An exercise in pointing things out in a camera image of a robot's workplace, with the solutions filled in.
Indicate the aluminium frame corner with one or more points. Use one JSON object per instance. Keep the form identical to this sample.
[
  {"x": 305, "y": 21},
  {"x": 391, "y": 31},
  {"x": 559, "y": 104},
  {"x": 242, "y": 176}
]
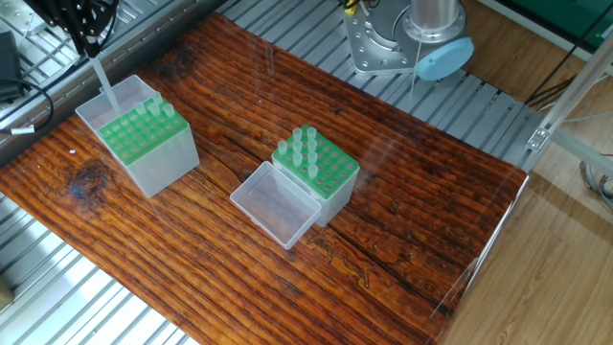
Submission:
[{"x": 565, "y": 120}]

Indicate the yellow tag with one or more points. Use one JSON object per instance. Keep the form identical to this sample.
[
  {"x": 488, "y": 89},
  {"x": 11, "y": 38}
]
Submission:
[{"x": 351, "y": 6}]

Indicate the glossy wooden board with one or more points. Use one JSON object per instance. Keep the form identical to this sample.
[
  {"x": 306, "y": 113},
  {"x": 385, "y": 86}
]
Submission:
[{"x": 431, "y": 201}]

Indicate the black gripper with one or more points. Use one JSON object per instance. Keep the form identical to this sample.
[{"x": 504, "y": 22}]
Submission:
[{"x": 81, "y": 5}]

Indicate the clear hinged box lid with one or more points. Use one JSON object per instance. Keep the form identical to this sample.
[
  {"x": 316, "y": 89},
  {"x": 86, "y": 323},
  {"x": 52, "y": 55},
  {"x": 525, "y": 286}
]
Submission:
[
  {"x": 107, "y": 103},
  {"x": 278, "y": 206}
]

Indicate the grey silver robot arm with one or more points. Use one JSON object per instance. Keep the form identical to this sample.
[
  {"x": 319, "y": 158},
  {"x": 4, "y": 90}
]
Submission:
[{"x": 421, "y": 34}]

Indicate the translucent tip box green rack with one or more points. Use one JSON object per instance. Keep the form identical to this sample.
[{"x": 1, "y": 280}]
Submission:
[
  {"x": 163, "y": 163},
  {"x": 340, "y": 192}
]

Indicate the grey metal mount plate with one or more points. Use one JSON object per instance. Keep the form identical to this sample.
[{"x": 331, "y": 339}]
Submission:
[{"x": 378, "y": 48}]

